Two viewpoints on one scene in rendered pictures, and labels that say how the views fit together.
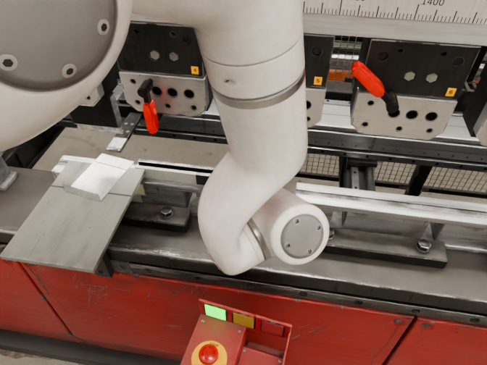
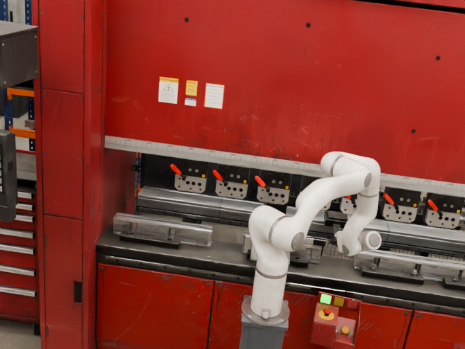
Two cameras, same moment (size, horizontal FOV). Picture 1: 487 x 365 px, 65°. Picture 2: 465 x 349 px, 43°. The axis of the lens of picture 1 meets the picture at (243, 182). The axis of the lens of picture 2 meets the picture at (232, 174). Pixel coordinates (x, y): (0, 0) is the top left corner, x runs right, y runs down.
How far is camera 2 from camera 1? 2.20 m
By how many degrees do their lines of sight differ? 23
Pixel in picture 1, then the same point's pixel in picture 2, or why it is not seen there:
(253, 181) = (364, 218)
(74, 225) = not seen: hidden behind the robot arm
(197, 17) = not seen: hidden behind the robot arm
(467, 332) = (436, 318)
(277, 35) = (376, 183)
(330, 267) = (374, 282)
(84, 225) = not seen: hidden behind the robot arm
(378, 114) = (392, 212)
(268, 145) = (370, 207)
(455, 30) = (413, 186)
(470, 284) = (434, 289)
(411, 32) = (400, 185)
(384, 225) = (396, 266)
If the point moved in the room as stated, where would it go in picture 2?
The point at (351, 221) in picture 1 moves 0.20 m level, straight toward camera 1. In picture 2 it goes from (382, 264) to (376, 284)
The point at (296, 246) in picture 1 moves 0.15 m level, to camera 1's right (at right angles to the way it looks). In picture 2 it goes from (372, 242) to (405, 244)
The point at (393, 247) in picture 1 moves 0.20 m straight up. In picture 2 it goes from (400, 274) to (409, 238)
